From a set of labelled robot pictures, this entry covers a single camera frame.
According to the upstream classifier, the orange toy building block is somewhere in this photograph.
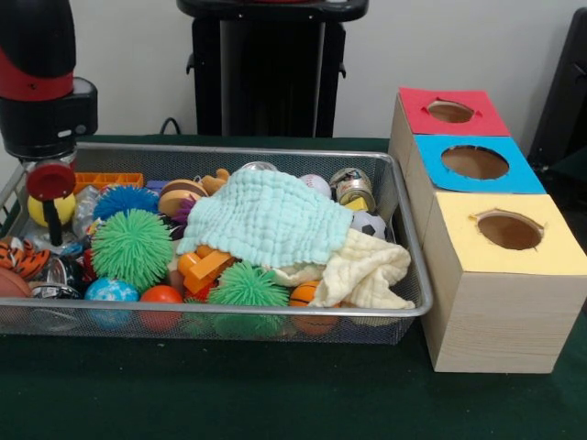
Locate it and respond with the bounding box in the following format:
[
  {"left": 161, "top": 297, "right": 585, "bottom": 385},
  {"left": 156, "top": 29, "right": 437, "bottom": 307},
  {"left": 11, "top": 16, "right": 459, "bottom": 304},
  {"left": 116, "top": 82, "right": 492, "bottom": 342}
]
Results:
[
  {"left": 177, "top": 245, "right": 238, "bottom": 295},
  {"left": 72, "top": 171, "right": 146, "bottom": 194}
]

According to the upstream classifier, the orange striped tiger plush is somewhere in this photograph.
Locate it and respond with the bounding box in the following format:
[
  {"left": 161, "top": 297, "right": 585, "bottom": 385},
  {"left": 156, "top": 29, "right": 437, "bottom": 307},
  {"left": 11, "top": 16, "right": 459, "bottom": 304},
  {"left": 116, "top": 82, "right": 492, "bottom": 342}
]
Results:
[{"left": 0, "top": 236, "right": 52, "bottom": 281}]

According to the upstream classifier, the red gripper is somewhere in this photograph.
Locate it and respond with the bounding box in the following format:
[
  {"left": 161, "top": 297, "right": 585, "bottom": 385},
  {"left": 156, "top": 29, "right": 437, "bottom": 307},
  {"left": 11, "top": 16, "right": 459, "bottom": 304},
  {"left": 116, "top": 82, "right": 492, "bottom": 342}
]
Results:
[{"left": 25, "top": 158, "right": 78, "bottom": 248}]

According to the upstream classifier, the green spiky rubber ball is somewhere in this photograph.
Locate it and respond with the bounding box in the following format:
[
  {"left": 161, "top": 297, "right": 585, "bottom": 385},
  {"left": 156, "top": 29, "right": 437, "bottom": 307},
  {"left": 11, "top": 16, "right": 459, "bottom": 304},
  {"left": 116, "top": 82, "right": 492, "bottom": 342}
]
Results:
[
  {"left": 90, "top": 208, "right": 175, "bottom": 293},
  {"left": 208, "top": 260, "right": 279, "bottom": 307}
]

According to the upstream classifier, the blue spiky rubber ball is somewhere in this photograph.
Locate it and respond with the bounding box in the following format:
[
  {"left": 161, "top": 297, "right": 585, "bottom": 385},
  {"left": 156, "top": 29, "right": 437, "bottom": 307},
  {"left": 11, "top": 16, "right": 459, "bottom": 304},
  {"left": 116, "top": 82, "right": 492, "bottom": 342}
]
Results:
[{"left": 94, "top": 184, "right": 161, "bottom": 221}]

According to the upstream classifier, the black can with silver top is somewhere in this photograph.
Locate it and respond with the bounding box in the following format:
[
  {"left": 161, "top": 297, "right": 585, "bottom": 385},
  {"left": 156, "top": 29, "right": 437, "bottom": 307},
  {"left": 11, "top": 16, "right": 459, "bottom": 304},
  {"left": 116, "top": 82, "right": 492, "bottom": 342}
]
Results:
[{"left": 43, "top": 255, "right": 87, "bottom": 292}]

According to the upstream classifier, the mint green cloth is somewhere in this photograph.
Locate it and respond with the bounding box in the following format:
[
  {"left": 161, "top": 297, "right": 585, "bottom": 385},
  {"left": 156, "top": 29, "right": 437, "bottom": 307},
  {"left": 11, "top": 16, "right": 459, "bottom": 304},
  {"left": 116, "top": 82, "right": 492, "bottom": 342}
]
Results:
[{"left": 175, "top": 169, "right": 355, "bottom": 270}]

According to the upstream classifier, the black cable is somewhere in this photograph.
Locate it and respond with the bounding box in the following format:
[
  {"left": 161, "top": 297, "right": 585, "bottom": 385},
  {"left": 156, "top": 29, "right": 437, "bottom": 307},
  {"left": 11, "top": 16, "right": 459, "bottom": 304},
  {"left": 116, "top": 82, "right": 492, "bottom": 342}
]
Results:
[{"left": 158, "top": 116, "right": 194, "bottom": 136}]

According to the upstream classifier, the cream cloth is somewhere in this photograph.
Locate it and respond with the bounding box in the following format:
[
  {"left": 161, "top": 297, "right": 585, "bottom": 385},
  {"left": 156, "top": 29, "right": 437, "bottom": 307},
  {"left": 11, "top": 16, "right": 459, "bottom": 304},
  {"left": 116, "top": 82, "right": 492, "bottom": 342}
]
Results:
[{"left": 270, "top": 228, "right": 417, "bottom": 311}]

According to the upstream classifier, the wooden box with three holes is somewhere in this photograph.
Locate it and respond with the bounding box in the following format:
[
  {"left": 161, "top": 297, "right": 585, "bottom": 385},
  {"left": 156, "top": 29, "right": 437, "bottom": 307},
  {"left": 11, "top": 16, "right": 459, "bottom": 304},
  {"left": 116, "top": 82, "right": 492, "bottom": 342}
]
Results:
[{"left": 388, "top": 86, "right": 587, "bottom": 375}]

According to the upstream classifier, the yellow ball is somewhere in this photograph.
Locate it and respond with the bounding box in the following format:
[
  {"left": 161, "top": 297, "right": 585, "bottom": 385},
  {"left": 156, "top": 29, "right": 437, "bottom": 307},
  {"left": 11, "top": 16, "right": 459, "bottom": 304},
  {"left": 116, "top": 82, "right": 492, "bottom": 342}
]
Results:
[{"left": 27, "top": 192, "right": 77, "bottom": 229}]

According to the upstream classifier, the silver mesh bin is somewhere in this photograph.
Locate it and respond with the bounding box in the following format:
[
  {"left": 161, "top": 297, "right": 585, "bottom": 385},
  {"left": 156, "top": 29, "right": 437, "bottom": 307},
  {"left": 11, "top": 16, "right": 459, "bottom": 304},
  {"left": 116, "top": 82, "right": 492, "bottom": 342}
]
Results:
[{"left": 0, "top": 141, "right": 436, "bottom": 346}]

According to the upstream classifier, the black and white soccer ball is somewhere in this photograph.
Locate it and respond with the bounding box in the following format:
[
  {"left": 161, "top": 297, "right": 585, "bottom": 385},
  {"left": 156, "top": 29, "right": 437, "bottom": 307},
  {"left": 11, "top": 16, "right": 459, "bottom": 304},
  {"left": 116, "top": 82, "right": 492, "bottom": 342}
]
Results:
[{"left": 350, "top": 210, "right": 389, "bottom": 240}]

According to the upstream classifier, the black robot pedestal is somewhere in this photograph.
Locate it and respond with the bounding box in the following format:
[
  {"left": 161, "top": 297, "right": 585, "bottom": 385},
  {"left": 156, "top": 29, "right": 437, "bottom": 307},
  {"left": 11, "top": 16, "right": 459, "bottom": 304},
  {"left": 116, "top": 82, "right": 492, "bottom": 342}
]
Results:
[{"left": 176, "top": 0, "right": 371, "bottom": 138}]

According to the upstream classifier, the dark green tablecloth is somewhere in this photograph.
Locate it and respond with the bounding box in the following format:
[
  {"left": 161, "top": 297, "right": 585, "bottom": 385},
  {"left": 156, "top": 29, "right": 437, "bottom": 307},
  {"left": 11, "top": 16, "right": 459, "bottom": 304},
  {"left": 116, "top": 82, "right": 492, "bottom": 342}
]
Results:
[
  {"left": 548, "top": 146, "right": 587, "bottom": 185},
  {"left": 0, "top": 133, "right": 587, "bottom": 440}
]

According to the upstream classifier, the white toy baseball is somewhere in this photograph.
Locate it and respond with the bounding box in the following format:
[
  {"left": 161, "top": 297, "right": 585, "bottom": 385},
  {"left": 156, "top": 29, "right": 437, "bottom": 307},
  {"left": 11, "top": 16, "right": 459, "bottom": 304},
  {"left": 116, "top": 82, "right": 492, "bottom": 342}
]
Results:
[{"left": 298, "top": 173, "right": 334, "bottom": 201}]

